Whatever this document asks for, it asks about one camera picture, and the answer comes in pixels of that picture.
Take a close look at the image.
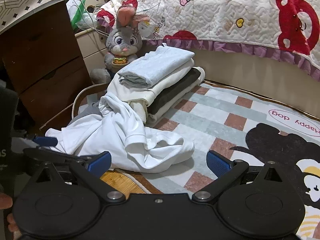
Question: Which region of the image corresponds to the white hang tag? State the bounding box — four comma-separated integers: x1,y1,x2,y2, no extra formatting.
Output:
139,21,153,39

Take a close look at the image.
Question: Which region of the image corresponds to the grey cloth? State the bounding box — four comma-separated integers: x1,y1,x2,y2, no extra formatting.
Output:
66,102,104,127

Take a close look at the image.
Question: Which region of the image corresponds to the brown wooden nightstand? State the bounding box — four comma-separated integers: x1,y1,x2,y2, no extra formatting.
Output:
0,1,92,130

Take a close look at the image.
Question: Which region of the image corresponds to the person's left hand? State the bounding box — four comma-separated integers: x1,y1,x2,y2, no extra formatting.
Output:
0,192,22,235

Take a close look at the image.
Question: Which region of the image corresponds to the checked cartoon floor mat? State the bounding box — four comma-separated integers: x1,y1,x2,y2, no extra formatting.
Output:
72,79,320,240

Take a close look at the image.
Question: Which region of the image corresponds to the white cable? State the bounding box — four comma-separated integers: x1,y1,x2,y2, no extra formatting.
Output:
71,82,109,119

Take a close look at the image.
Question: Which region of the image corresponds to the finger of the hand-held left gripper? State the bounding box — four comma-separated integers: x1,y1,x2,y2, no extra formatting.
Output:
11,135,58,155
23,147,87,164

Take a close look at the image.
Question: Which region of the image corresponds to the light blue folded garment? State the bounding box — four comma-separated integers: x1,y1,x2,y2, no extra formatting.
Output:
117,42,195,89

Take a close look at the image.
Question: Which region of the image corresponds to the grey plush rabbit toy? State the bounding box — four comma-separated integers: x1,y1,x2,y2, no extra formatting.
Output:
90,5,150,84

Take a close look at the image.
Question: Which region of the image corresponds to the bear print quilted blanket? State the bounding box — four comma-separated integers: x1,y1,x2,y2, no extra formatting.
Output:
96,0,320,82

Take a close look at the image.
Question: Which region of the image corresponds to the dark grey folded garment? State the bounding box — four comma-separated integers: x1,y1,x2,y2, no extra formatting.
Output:
147,67,202,115

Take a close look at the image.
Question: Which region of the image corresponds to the cream cabinet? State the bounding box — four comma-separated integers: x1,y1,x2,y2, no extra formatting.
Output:
75,27,113,77

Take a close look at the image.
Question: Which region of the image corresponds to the green plastic bag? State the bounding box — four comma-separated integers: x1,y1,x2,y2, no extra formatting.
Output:
70,0,87,29

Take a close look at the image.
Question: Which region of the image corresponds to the white long-sleeve shirt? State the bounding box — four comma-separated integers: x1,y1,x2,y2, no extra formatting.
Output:
46,92,195,173

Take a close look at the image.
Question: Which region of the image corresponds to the cream ribbed folded garment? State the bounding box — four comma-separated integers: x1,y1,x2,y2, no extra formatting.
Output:
107,58,196,125

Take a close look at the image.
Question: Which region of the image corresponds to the beige bed frame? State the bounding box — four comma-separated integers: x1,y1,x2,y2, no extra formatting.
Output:
142,42,320,120

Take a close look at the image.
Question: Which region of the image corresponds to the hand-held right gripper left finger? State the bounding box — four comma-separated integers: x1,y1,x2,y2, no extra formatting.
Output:
32,151,125,203

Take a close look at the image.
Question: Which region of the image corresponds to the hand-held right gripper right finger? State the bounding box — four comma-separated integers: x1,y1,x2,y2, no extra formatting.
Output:
192,150,288,203

